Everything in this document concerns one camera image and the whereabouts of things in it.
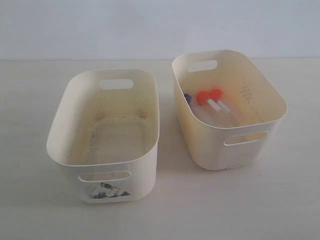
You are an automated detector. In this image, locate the blue-capped clear tube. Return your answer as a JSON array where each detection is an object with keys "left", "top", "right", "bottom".
[{"left": 184, "top": 93, "right": 192, "bottom": 104}]

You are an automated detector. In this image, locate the orange-capped clear tube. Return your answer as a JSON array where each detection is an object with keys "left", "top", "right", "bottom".
[
  {"left": 196, "top": 91, "right": 222, "bottom": 112},
  {"left": 209, "top": 88, "right": 232, "bottom": 115}
]

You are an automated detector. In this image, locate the cream plastic bin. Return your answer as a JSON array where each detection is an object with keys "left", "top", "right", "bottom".
[
  {"left": 46, "top": 69, "right": 160, "bottom": 204},
  {"left": 172, "top": 50, "right": 287, "bottom": 171}
]

